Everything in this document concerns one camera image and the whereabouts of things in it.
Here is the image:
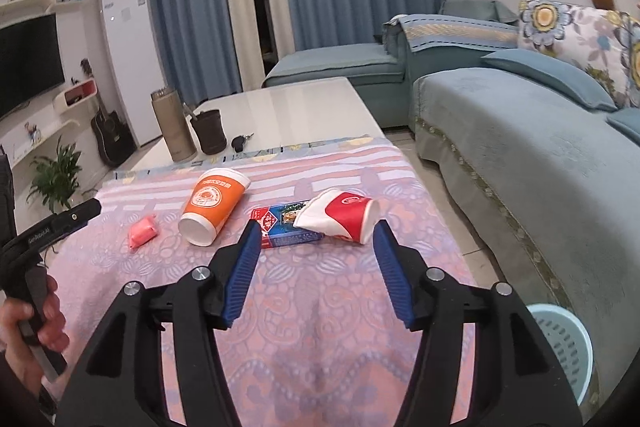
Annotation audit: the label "teal sofa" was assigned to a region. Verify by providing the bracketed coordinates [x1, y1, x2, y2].
[265, 4, 639, 415]

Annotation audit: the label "white refrigerator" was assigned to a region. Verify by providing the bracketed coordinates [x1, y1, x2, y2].
[100, 0, 166, 146]

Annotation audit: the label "teal seat cushion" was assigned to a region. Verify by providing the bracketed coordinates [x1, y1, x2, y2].
[482, 49, 617, 113]
[606, 107, 640, 145]

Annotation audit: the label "orange paper cup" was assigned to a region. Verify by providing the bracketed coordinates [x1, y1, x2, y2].
[178, 168, 250, 247]

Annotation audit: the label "blue red snack packet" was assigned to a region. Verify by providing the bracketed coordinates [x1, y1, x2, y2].
[250, 200, 324, 248]

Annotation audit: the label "red white paper cup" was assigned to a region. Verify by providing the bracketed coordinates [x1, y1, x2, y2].
[294, 188, 381, 245]

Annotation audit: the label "pink snack packet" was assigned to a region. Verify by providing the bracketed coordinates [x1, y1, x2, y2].
[128, 215, 158, 251]

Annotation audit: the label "white wall shelf unit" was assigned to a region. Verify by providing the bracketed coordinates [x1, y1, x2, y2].
[1, 0, 104, 162]

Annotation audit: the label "floral cushion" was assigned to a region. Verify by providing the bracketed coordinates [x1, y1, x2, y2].
[518, 0, 639, 108]

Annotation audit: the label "black car key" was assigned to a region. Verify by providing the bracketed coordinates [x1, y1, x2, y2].
[231, 133, 253, 153]

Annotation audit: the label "black television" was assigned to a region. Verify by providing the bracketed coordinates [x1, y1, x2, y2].
[0, 14, 65, 118]

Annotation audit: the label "left hand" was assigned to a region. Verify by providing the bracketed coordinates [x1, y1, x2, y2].
[0, 275, 72, 400]

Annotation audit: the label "dark brown cup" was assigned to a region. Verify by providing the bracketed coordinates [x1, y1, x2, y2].
[191, 108, 228, 155]

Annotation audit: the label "light blue waste basket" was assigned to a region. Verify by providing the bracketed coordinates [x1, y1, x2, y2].
[527, 303, 594, 405]

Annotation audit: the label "black guitar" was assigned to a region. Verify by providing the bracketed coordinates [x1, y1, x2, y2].
[91, 90, 137, 168]

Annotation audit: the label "green potted plant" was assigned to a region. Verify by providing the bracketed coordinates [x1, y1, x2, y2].
[27, 139, 82, 213]

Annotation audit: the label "tan thermos bottle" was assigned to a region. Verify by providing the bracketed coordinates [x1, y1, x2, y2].
[151, 87, 196, 162]

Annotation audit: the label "pink patterned table cloth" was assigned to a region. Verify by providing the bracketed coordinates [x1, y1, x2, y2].
[50, 138, 473, 426]

